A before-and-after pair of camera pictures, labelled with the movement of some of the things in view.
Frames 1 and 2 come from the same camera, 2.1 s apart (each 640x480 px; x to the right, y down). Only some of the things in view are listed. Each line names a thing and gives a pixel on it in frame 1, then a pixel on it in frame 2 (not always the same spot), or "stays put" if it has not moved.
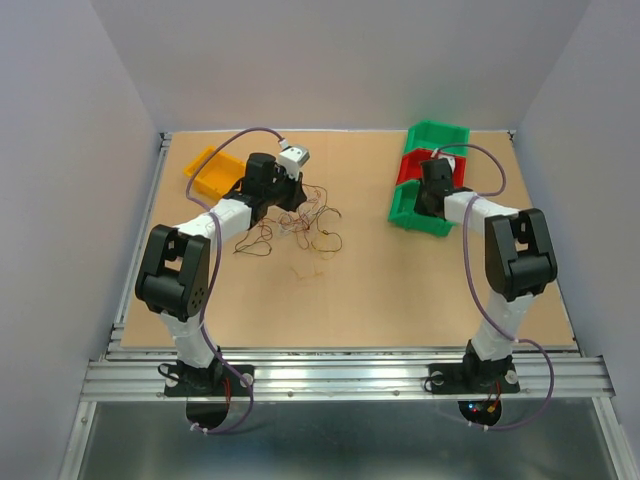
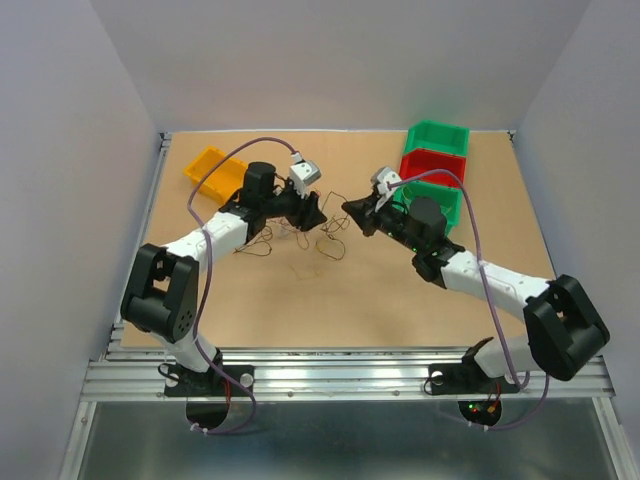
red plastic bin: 409,168 stays put
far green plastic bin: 431,135 stays put
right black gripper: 419,205 -> 363,212
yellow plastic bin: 215,178 stays put
